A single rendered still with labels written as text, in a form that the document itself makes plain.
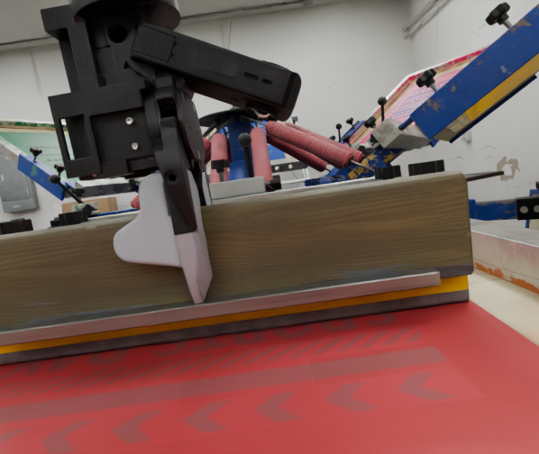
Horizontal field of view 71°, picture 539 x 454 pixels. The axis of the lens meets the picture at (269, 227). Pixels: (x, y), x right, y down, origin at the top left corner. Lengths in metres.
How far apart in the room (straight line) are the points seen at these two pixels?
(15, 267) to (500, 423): 0.30
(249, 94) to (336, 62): 4.70
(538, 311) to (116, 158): 0.30
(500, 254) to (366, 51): 4.75
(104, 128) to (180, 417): 0.18
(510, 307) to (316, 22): 4.85
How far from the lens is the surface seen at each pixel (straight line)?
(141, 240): 0.26
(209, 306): 0.27
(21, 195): 5.43
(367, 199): 0.27
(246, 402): 0.22
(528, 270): 0.35
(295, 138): 1.21
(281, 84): 0.26
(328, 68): 4.93
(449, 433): 0.19
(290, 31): 5.01
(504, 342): 0.27
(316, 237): 0.27
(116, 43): 0.30
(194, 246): 0.25
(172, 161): 0.24
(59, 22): 0.31
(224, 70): 0.27
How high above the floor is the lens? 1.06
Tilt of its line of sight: 7 degrees down
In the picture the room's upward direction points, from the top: 8 degrees counter-clockwise
